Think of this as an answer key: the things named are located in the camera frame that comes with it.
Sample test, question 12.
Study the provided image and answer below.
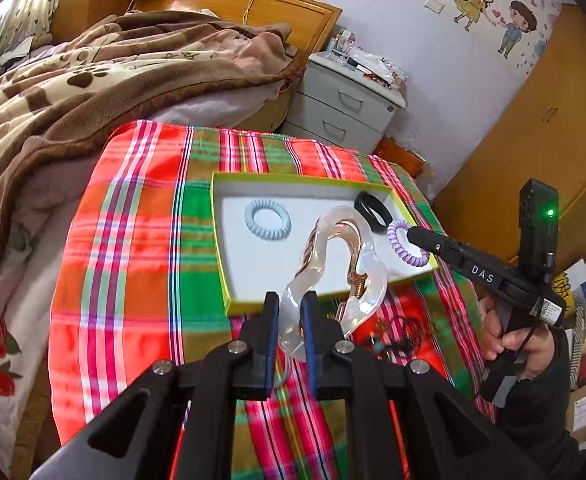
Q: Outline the yellow-green shallow box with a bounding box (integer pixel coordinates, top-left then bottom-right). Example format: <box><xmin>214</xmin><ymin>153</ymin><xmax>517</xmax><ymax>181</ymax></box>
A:
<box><xmin>211</xmin><ymin>171</ymin><xmax>440</xmax><ymax>317</ymax></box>

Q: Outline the dark braided cord bracelet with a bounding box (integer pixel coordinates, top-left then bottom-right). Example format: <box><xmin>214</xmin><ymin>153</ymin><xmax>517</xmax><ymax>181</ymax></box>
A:
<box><xmin>390</xmin><ymin>315</ymin><xmax>427</xmax><ymax>350</ymax></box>

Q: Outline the clear plastic organizer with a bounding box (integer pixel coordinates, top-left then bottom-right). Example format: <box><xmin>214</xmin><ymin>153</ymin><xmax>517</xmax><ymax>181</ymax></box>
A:
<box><xmin>327</xmin><ymin>29</ymin><xmax>357</xmax><ymax>64</ymax></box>

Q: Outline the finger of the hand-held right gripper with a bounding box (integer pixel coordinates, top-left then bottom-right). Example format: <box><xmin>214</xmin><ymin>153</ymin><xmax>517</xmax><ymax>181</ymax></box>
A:
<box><xmin>406</xmin><ymin>226</ymin><xmax>462</xmax><ymax>264</ymax></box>

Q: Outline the person's right forearm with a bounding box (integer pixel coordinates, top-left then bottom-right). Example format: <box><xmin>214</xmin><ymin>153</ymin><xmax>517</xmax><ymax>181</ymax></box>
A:
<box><xmin>493</xmin><ymin>327</ymin><xmax>586</xmax><ymax>480</ymax></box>

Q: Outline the wooden wardrobe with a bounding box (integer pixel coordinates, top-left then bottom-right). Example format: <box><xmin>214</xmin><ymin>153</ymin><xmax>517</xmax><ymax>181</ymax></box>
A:
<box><xmin>432</xmin><ymin>3</ymin><xmax>586</xmax><ymax>283</ymax></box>

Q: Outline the orange-brown box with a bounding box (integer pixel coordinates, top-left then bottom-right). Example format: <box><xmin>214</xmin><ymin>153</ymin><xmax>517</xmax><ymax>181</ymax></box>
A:
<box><xmin>375</xmin><ymin>137</ymin><xmax>427</xmax><ymax>179</ymax></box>

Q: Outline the purple spiral hair tie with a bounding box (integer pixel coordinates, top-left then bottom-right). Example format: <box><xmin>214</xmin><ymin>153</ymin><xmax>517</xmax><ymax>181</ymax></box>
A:
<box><xmin>386</xmin><ymin>219</ymin><xmax>430</xmax><ymax>267</ymax></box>

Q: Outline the white nightstand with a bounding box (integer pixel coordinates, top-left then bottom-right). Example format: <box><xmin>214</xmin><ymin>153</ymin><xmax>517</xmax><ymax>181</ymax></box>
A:
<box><xmin>282</xmin><ymin>52</ymin><xmax>408</xmax><ymax>154</ymax></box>

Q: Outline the person's right hand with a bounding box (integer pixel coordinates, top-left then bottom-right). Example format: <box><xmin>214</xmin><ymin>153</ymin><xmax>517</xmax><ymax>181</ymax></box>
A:
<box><xmin>479</xmin><ymin>299</ymin><xmax>557</xmax><ymax>382</ymax></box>

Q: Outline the brown paw print blanket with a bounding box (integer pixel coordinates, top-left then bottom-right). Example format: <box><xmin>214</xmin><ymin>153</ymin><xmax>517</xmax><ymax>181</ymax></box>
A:
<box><xmin>0</xmin><ymin>9</ymin><xmax>307</xmax><ymax>307</ymax></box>

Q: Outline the clear hair claw clip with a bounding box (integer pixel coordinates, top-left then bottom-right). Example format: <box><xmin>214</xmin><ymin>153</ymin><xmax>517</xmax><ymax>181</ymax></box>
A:
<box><xmin>279</xmin><ymin>204</ymin><xmax>389</xmax><ymax>364</ymax></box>

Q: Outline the black wristband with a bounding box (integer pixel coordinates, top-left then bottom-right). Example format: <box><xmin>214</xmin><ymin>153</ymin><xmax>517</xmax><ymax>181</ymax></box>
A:
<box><xmin>353</xmin><ymin>191</ymin><xmax>393</xmax><ymax>234</ymax></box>

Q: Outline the plaid cloth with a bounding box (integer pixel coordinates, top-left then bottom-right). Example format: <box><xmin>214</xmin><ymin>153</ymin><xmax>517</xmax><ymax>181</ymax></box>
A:
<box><xmin>48</xmin><ymin>119</ymin><xmax>498</xmax><ymax>480</ymax></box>

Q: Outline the light blue spiral hair tie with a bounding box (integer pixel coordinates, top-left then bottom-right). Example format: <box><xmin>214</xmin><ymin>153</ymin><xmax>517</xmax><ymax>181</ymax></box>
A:
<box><xmin>244</xmin><ymin>198</ymin><xmax>293</xmax><ymax>239</ymax></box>

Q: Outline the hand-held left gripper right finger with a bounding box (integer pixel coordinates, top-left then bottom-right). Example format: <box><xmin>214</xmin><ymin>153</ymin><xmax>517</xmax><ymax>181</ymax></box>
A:
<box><xmin>300</xmin><ymin>290</ymin><xmax>548</xmax><ymax>480</ymax></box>

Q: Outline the clear plastic bag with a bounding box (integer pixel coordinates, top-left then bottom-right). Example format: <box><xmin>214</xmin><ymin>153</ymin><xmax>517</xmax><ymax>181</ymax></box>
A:
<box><xmin>350</xmin><ymin>47</ymin><xmax>409</xmax><ymax>94</ymax></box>

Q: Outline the wooden headboard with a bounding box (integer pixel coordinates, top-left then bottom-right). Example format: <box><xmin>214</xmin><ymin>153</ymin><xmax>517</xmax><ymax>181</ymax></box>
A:
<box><xmin>125</xmin><ymin>0</ymin><xmax>343</xmax><ymax>62</ymax></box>

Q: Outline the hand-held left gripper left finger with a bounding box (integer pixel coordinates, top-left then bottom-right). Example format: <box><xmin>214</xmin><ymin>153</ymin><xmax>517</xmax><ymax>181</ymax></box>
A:
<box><xmin>30</xmin><ymin>291</ymin><xmax>280</xmax><ymax>480</ymax></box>

